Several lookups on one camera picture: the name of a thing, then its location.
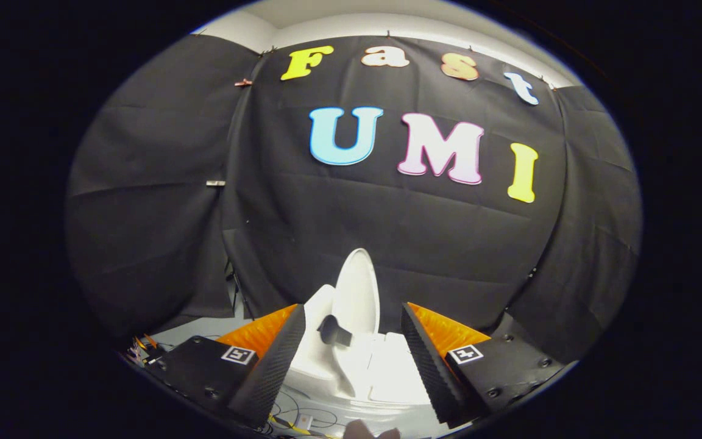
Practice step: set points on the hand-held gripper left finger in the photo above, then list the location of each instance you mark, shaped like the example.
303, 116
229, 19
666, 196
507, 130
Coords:
275, 372

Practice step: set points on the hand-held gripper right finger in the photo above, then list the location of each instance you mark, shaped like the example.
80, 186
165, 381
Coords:
427, 366

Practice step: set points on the black round lid pull tab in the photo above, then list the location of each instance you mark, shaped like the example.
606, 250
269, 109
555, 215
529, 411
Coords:
333, 332

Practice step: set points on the copper cloth clip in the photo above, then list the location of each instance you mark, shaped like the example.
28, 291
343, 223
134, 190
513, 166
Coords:
243, 83

